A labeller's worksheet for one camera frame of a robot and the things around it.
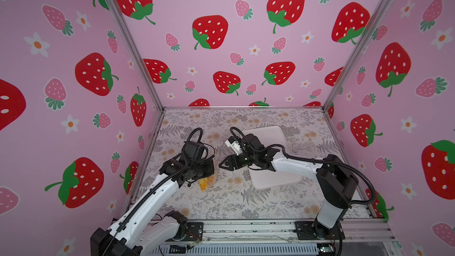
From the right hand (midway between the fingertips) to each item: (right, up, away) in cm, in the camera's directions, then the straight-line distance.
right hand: (219, 169), depth 78 cm
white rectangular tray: (+22, -8, +13) cm, 27 cm away
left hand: (-1, +1, -1) cm, 2 cm away
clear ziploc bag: (-7, -7, +4) cm, 11 cm away
